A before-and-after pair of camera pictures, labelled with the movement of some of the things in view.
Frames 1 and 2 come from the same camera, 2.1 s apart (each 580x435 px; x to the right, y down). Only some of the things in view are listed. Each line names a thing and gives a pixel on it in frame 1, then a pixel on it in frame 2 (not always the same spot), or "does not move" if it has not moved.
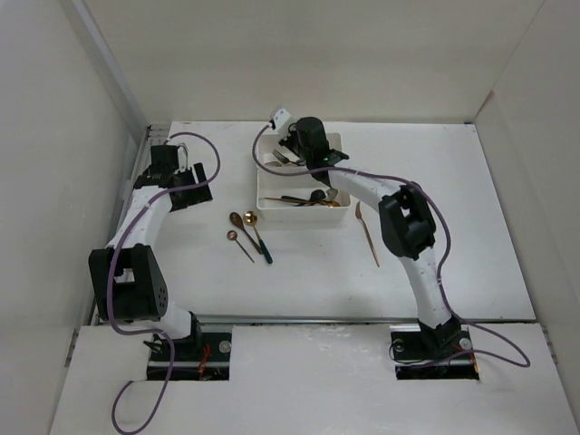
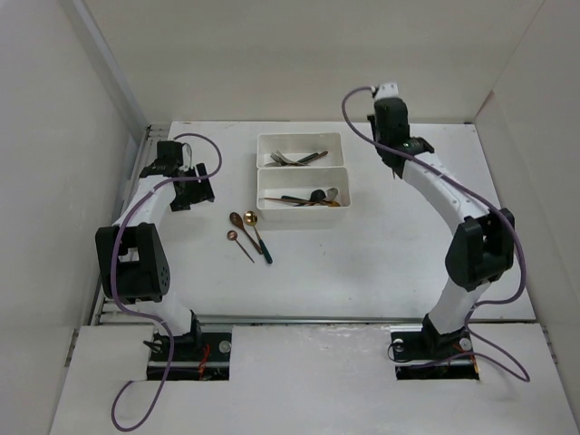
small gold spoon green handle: (331, 204) does not move
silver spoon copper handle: (329, 195) does not move
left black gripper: (197, 196) does not move
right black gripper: (287, 139) to (371, 119)
